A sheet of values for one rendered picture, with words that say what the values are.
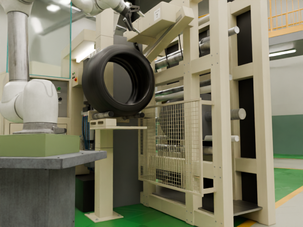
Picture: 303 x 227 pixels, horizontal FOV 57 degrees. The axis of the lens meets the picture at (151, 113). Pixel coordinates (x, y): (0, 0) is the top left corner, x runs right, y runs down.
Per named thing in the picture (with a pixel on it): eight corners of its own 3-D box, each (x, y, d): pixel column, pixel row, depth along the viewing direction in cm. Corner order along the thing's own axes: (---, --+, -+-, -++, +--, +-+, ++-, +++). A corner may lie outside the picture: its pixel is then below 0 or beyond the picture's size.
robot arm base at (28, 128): (55, 133, 123) (55, 121, 123) (10, 135, 127) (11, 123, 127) (74, 135, 141) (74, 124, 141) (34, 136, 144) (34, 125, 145)
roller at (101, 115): (92, 119, 243) (92, 113, 243) (97, 119, 245) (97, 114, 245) (108, 116, 213) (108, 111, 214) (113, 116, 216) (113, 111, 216)
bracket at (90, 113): (87, 122, 243) (87, 111, 243) (128, 122, 264) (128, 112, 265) (89, 121, 240) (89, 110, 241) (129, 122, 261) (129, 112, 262)
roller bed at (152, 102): (131, 118, 280) (131, 89, 283) (144, 118, 288) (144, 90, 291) (141, 117, 264) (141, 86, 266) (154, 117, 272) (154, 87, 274)
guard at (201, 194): (138, 179, 268) (137, 108, 274) (140, 179, 269) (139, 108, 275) (201, 197, 192) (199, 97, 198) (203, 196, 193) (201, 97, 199)
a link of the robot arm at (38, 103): (34, 121, 123) (34, 73, 126) (13, 124, 134) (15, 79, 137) (64, 123, 136) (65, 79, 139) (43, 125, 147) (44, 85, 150)
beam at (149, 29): (126, 41, 267) (126, 26, 268) (148, 45, 281) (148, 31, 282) (161, 19, 216) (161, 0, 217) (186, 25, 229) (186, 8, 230)
